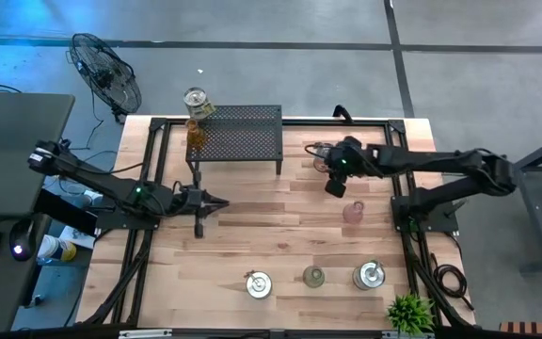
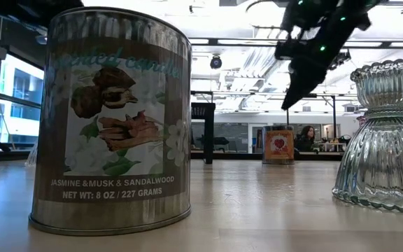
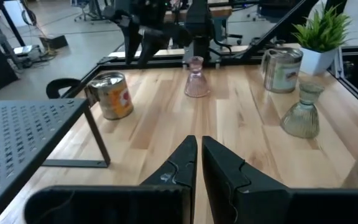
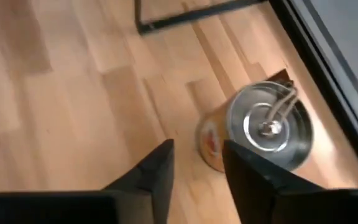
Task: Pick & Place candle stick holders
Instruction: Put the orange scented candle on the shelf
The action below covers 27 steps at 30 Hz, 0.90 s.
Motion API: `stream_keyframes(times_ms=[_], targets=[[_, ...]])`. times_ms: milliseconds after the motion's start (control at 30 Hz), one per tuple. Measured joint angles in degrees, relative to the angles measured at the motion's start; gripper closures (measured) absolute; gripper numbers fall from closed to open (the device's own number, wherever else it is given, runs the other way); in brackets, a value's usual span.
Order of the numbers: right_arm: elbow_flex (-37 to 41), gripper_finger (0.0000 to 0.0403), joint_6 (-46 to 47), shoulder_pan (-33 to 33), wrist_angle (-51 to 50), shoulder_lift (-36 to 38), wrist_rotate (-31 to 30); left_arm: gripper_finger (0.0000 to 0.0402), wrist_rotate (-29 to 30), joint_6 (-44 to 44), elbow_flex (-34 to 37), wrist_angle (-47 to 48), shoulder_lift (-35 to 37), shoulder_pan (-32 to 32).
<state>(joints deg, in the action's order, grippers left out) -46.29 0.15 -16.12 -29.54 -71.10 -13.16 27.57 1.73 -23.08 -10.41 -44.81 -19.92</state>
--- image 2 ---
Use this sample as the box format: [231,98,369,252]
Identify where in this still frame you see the large dark-framed window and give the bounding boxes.
[0,52,45,151]

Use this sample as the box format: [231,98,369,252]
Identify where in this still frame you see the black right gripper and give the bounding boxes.
[274,13,372,110]

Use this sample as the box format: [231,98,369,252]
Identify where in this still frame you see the black background rig frame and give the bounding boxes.
[285,92,337,130]

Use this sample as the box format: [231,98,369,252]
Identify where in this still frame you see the black aluminium table frame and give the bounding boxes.
[0,139,345,165]

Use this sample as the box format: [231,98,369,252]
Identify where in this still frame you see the black ceiling spotlight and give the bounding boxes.
[329,50,352,71]

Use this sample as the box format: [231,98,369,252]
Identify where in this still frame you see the green ribbed glass candlestick holder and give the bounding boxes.
[331,58,403,214]

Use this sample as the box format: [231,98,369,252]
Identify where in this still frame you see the candle tin orange heart label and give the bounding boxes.
[261,125,295,165]

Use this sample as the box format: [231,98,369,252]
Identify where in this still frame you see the clear glass candlestick holder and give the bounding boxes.
[24,141,38,168]

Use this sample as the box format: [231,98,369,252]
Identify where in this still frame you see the candle tin jasmine sandalwood label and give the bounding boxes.
[28,6,192,237]

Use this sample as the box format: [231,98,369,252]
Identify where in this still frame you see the black ceiling light rail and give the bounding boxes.
[187,36,403,50]

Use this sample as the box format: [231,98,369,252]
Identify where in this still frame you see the black dome ceiling camera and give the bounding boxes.
[209,55,223,70]

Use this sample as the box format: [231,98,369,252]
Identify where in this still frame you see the person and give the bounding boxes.
[294,125,317,153]

